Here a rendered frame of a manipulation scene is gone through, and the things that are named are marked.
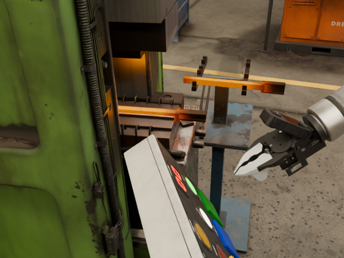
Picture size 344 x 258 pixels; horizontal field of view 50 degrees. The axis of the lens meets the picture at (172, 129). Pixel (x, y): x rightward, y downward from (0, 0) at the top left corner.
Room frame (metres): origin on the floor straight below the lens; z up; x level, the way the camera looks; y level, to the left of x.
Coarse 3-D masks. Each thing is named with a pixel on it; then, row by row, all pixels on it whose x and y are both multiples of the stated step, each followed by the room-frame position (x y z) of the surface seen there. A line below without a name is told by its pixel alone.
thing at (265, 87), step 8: (184, 80) 1.44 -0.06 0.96; (192, 80) 1.43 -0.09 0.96; (200, 80) 1.42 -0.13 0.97; (208, 80) 1.41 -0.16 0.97; (216, 80) 1.41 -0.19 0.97; (224, 80) 1.41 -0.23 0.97; (232, 80) 1.40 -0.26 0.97; (240, 88) 1.37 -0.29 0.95; (248, 88) 1.36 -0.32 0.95; (256, 88) 1.36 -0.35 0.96; (264, 88) 1.34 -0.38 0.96; (272, 88) 1.35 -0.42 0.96; (280, 88) 1.34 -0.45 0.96
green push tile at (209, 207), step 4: (200, 192) 0.65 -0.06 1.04; (200, 196) 0.64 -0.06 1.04; (204, 196) 0.65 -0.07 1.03; (204, 200) 0.62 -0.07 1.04; (208, 200) 0.66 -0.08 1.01; (204, 204) 0.61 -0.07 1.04; (208, 204) 0.62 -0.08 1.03; (212, 204) 0.67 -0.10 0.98; (208, 208) 0.60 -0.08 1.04; (212, 208) 0.63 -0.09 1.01; (208, 212) 0.59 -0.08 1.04; (212, 212) 0.60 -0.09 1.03; (216, 212) 0.63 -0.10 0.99; (212, 216) 0.59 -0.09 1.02; (216, 216) 0.60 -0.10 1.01; (216, 220) 0.59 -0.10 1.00; (220, 220) 0.61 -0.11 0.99; (220, 224) 0.60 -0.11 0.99
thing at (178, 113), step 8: (128, 112) 1.11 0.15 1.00; (136, 112) 1.11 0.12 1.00; (144, 112) 1.10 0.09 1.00; (152, 112) 1.09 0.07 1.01; (160, 112) 1.09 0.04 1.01; (168, 112) 1.09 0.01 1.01; (176, 112) 1.08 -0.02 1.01; (184, 112) 1.08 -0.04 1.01; (192, 112) 1.08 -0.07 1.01; (200, 112) 1.08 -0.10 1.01; (176, 120) 1.07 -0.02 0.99; (184, 120) 1.07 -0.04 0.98; (192, 120) 1.07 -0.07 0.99; (200, 120) 1.06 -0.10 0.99
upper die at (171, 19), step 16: (176, 0) 1.16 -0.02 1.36; (176, 16) 1.14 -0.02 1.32; (112, 32) 1.00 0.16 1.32; (128, 32) 0.99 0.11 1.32; (144, 32) 0.98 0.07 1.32; (160, 32) 0.97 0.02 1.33; (176, 32) 1.13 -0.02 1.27; (112, 48) 1.00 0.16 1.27; (128, 48) 0.99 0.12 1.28; (144, 48) 0.98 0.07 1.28; (160, 48) 0.97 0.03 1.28
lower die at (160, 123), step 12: (168, 108) 1.15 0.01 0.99; (120, 120) 1.07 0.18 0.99; (132, 120) 1.07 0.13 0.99; (144, 120) 1.07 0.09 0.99; (156, 120) 1.07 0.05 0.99; (168, 120) 1.06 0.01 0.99; (132, 132) 1.01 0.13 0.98; (144, 132) 1.01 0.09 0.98; (156, 132) 1.01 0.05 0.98; (168, 132) 1.01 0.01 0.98; (120, 144) 1.00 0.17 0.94; (132, 144) 0.99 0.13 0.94; (168, 144) 0.97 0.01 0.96
